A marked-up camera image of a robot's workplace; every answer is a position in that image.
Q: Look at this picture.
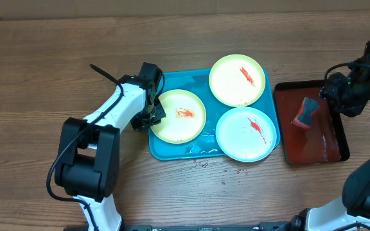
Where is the yellow-green plate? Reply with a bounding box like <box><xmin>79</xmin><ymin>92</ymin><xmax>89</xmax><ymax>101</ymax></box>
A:
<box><xmin>208</xmin><ymin>54</ymin><xmax>266</xmax><ymax>107</ymax></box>
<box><xmin>150</xmin><ymin>89</ymin><xmax>207</xmax><ymax>144</ymax></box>

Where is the red black sponge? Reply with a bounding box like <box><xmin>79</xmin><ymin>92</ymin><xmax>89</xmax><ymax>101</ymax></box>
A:
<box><xmin>292</xmin><ymin>97</ymin><xmax>320</xmax><ymax>130</ymax></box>

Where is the yellow-green plate top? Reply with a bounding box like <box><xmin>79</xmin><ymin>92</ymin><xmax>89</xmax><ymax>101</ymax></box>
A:
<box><xmin>208</xmin><ymin>54</ymin><xmax>266</xmax><ymax>107</ymax></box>

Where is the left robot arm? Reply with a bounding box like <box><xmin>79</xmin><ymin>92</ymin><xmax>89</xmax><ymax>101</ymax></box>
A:
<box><xmin>46</xmin><ymin>62</ymin><xmax>166</xmax><ymax>230</ymax></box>

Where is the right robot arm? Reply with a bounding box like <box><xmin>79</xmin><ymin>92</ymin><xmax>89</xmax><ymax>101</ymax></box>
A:
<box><xmin>279</xmin><ymin>40</ymin><xmax>370</xmax><ymax>230</ymax></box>

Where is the black red-lined tray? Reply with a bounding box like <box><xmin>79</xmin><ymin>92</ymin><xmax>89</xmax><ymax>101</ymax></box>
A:
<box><xmin>274</xmin><ymin>80</ymin><xmax>350</xmax><ymax>165</ymax></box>

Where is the teal plastic tray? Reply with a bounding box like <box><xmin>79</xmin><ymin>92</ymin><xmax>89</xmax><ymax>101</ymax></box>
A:
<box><xmin>148</xmin><ymin>68</ymin><xmax>281</xmax><ymax>161</ymax></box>

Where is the light blue plate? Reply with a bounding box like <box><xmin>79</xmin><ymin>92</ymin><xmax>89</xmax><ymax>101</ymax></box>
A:
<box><xmin>215</xmin><ymin>107</ymin><xmax>278</xmax><ymax>162</ymax></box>

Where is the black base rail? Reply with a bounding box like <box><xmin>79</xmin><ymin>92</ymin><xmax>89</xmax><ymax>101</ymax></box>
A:
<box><xmin>63</xmin><ymin>221</ymin><xmax>304</xmax><ymax>231</ymax></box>

